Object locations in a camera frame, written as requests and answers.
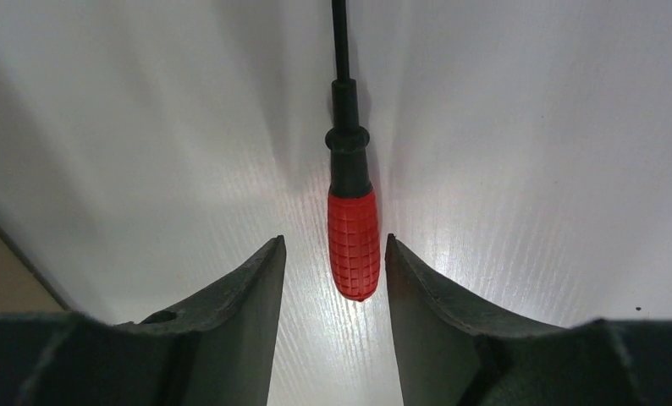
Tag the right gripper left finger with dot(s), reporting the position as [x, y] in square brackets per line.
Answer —
[215, 347]

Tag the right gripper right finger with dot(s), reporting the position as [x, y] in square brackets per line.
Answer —
[456, 348]

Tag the red black screwdriver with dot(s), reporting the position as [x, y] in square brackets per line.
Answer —
[353, 234]

